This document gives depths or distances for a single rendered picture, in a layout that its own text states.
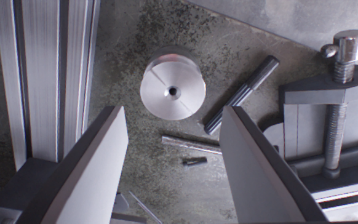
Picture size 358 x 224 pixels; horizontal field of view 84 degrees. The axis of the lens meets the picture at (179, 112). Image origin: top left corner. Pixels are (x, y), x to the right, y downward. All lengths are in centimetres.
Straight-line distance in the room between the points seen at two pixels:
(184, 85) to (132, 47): 7
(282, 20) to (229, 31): 101
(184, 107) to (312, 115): 14
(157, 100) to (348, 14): 128
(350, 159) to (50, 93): 33
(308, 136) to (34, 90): 28
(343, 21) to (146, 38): 125
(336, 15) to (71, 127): 128
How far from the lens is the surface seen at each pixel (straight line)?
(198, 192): 31
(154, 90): 15
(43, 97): 21
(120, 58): 20
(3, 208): 23
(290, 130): 25
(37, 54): 19
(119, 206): 34
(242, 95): 20
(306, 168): 29
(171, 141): 23
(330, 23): 133
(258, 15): 115
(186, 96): 16
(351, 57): 22
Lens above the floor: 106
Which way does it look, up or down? 59 degrees down
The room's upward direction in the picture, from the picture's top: 177 degrees clockwise
